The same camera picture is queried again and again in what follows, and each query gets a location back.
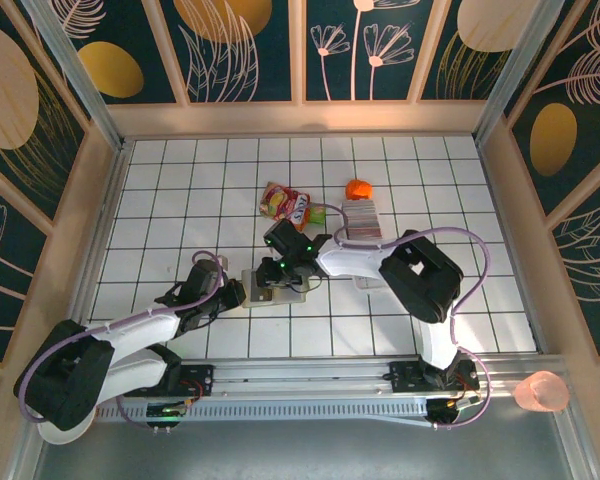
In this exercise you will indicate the green card holder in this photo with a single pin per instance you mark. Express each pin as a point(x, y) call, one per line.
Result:
point(300, 295)

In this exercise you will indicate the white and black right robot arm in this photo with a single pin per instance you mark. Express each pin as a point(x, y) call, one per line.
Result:
point(355, 262)

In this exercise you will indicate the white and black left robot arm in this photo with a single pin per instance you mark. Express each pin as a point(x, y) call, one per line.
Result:
point(140, 325)

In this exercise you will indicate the red and yellow candy bag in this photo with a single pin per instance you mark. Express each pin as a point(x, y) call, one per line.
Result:
point(280, 202)

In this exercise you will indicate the small green snack packet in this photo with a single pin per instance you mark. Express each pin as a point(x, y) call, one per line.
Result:
point(320, 215)

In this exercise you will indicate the orange crumpled ball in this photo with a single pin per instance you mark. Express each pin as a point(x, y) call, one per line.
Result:
point(358, 190)

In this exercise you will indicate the black controller board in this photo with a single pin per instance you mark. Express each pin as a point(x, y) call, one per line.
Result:
point(165, 412)
point(442, 412)

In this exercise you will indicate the white bowl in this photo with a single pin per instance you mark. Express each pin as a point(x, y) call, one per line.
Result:
point(70, 436)

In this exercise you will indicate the pink plastic cup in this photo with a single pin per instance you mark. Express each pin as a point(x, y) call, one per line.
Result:
point(542, 392)

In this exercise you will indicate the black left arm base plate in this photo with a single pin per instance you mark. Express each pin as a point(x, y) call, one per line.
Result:
point(200, 380)

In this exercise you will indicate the aluminium mounting rail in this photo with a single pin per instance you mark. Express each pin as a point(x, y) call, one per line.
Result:
point(300, 377)

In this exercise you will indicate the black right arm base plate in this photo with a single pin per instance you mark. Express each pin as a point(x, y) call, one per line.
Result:
point(405, 375)

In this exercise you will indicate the aluminium frame post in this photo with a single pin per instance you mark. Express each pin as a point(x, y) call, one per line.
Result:
point(80, 85)
point(515, 70)

